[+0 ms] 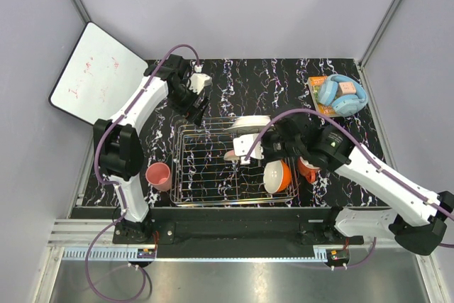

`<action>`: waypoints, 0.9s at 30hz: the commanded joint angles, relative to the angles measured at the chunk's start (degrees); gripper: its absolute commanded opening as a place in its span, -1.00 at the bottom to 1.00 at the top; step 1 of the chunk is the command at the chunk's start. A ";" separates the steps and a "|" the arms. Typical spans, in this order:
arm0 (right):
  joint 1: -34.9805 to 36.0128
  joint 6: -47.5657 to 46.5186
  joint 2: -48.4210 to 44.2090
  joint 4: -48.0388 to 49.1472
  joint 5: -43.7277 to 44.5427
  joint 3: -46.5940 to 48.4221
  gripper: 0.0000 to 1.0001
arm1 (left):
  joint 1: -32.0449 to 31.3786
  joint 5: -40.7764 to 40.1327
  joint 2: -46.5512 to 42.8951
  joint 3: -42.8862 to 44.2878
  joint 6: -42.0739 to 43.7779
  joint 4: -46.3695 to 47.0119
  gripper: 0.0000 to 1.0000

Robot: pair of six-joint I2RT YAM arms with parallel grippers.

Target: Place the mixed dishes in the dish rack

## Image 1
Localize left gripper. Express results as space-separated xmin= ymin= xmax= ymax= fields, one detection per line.
xmin=167 ymin=81 xmax=211 ymax=127

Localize orange bowl white inside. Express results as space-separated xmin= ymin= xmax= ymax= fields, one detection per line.
xmin=263 ymin=160 xmax=292 ymax=194

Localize white plate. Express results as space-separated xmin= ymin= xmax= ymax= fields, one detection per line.
xmin=226 ymin=115 xmax=271 ymax=135

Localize pink floral plate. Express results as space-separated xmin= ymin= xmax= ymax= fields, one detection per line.
xmin=223 ymin=150 xmax=240 ymax=162

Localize metal wire dish rack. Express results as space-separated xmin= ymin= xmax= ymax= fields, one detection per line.
xmin=170 ymin=117 xmax=299 ymax=207

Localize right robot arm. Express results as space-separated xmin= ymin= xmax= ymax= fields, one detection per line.
xmin=260 ymin=119 xmax=453 ymax=255

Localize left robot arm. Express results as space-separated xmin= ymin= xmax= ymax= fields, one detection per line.
xmin=93 ymin=55 xmax=212 ymax=243

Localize orange mug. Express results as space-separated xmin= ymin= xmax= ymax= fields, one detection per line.
xmin=297 ymin=157 xmax=319 ymax=183

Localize orange book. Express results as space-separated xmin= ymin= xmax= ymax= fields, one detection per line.
xmin=308 ymin=76 xmax=338 ymax=118

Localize blue headphones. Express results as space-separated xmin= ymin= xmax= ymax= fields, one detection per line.
xmin=318 ymin=74 xmax=368 ymax=117

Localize pink cube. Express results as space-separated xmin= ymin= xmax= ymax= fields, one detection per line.
xmin=337 ymin=82 xmax=356 ymax=96

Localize pink cup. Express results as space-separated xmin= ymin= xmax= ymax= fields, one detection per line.
xmin=145 ymin=162 xmax=172 ymax=192

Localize white whiteboard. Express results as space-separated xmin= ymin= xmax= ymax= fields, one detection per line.
xmin=49 ymin=22 xmax=148 ymax=125

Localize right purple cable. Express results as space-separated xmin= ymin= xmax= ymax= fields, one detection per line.
xmin=244 ymin=108 xmax=454 ymax=270

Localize purple cable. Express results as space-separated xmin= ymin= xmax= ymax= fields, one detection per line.
xmin=84 ymin=43 xmax=203 ymax=300
xmin=244 ymin=108 xmax=454 ymax=270

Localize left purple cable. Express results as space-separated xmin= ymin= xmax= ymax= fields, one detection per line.
xmin=84 ymin=43 xmax=203 ymax=300

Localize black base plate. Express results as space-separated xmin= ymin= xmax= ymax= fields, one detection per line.
xmin=113 ymin=207 xmax=364 ymax=261

